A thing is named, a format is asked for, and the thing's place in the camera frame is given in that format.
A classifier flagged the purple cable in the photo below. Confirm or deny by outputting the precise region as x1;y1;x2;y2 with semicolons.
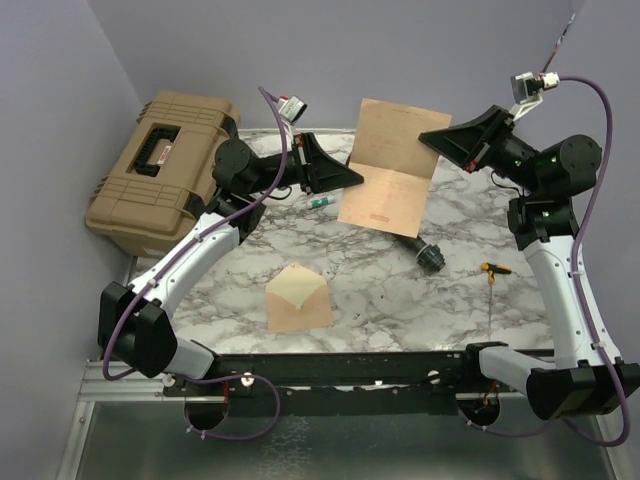
101;85;301;442
464;70;632;447

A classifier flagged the black corrugated hose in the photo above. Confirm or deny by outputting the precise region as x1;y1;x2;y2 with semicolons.
394;233;446;274

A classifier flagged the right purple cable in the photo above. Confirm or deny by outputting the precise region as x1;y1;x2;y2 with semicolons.
464;70;632;447

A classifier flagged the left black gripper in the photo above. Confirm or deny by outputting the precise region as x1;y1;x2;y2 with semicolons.
247;131;364;195

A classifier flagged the green white glue stick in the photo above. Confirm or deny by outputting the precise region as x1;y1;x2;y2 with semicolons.
307;195;336;209

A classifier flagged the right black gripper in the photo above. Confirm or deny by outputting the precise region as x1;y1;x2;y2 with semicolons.
421;104;544;194

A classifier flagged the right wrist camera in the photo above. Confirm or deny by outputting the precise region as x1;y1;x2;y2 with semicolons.
509;72;544;122

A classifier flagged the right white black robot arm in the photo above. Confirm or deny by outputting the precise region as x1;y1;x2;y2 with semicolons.
418;102;639;420

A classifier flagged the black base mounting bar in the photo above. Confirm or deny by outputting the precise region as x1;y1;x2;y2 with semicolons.
163;351;509;425

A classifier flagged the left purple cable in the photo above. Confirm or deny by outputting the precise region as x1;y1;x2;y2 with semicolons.
101;85;301;442

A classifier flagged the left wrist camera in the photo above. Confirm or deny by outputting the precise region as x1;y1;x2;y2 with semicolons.
277;95;308;125

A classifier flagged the brown paper letter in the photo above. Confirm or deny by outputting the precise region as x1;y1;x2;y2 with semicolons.
338;98;452;238

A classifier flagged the aluminium frame rail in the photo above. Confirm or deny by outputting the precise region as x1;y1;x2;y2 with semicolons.
78;361;164;403

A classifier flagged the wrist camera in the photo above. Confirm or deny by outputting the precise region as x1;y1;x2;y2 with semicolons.
277;95;308;125
509;72;544;122

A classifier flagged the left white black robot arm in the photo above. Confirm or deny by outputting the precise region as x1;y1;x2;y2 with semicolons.
98;133;364;395

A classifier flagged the tan plastic tool case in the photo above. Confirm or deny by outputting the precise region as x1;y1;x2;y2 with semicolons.
85;90;240;258

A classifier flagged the tan paper envelope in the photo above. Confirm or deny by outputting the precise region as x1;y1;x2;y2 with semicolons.
265;264;334;333

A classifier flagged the yellow black screwdriver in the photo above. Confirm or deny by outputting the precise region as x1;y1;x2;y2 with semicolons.
481;262;512;292

